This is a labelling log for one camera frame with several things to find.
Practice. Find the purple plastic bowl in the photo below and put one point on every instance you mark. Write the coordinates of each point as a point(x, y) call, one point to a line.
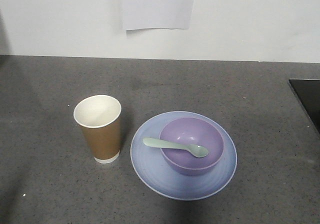
point(192, 130)

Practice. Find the white paper sheet on wall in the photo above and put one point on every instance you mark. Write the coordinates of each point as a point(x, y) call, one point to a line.
point(156, 14)

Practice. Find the light blue plate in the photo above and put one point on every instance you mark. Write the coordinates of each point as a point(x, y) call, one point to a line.
point(152, 169)

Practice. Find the pale green plastic spoon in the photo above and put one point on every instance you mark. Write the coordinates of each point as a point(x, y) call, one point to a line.
point(194, 149)

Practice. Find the brown paper cup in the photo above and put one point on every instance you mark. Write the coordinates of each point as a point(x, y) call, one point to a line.
point(98, 117)

